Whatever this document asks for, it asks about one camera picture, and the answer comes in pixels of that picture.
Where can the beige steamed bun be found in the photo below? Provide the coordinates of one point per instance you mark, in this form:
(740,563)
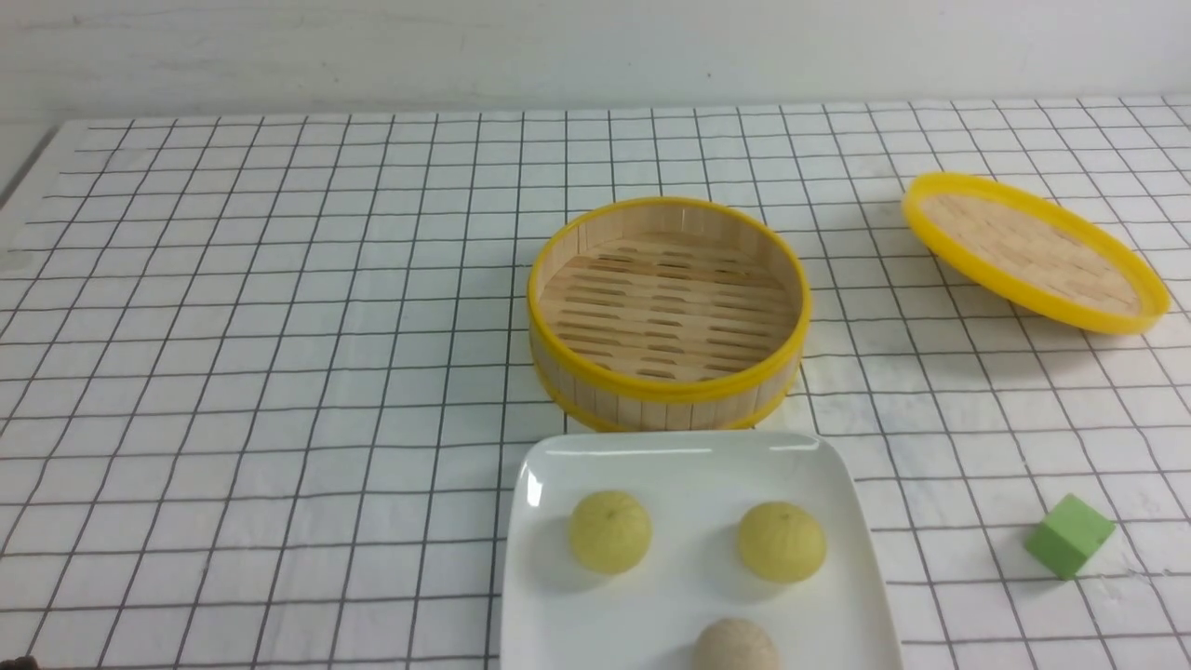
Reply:
(735,643)

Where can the yellow steamed bun on plate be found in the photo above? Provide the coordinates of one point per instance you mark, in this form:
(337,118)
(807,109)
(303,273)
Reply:
(780,542)

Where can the green cube block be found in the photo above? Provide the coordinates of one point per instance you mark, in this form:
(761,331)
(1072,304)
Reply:
(1068,537)

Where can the white square plate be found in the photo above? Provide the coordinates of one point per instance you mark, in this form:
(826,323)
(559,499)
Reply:
(695,486)

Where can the yellow steamed bun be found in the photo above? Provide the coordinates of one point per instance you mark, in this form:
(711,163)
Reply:
(610,532)
(780,542)

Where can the yellow-rimmed bamboo steamer basket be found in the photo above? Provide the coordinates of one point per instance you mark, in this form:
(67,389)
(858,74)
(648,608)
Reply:
(667,313)

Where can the white grid tablecloth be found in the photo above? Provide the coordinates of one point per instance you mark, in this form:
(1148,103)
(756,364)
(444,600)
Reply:
(267,381)

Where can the yellow-rimmed bamboo steamer lid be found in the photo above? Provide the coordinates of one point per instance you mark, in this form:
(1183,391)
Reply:
(1027,250)

